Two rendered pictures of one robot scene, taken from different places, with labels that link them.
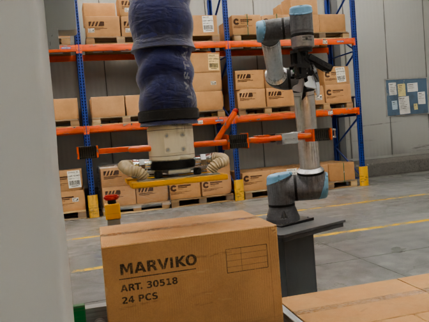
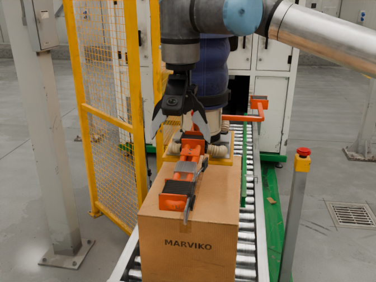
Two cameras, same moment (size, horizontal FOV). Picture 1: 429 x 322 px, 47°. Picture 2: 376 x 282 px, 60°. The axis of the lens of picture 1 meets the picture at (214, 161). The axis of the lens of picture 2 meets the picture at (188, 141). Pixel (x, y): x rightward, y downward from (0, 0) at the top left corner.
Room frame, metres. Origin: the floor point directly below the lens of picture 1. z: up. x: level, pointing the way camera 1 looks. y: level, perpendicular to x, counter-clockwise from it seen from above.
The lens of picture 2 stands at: (2.30, -1.10, 1.73)
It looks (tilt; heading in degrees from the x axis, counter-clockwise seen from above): 24 degrees down; 113
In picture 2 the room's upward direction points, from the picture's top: straight up
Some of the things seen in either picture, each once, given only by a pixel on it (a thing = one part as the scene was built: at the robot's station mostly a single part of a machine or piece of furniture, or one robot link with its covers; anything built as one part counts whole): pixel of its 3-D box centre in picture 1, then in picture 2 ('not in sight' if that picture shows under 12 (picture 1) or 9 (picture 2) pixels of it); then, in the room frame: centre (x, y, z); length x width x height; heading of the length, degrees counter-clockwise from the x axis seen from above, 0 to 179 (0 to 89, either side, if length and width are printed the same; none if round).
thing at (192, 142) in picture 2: (235, 141); (194, 142); (1.89, -0.09, 1.25); 0.10 x 0.08 x 0.06; 15
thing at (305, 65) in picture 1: (302, 64); (181, 87); (1.97, -0.38, 1.53); 0.09 x 0.08 x 0.12; 104
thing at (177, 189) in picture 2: (318, 134); (175, 194); (1.97, -0.43, 1.25); 0.08 x 0.07 x 0.05; 105
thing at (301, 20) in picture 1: (301, 21); (181, 13); (1.97, -0.39, 1.70); 0.10 x 0.09 x 0.12; 171
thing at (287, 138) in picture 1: (286, 138); (185, 172); (1.94, -0.29, 1.24); 0.07 x 0.07 x 0.04; 15
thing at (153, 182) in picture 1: (178, 176); (180, 140); (1.73, 0.13, 1.14); 0.34 x 0.10 x 0.05; 105
